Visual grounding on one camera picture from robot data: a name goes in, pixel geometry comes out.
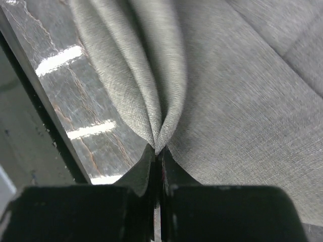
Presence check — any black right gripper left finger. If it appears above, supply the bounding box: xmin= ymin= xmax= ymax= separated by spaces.
xmin=1 ymin=146 xmax=154 ymax=241

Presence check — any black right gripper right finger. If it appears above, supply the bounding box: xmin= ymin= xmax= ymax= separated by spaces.
xmin=157 ymin=148 xmax=307 ymax=241

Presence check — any grey cloth napkin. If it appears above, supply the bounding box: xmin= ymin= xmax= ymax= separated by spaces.
xmin=70 ymin=1 xmax=322 ymax=226

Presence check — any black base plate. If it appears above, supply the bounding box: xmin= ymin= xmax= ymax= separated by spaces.
xmin=0 ymin=32 xmax=89 ymax=187

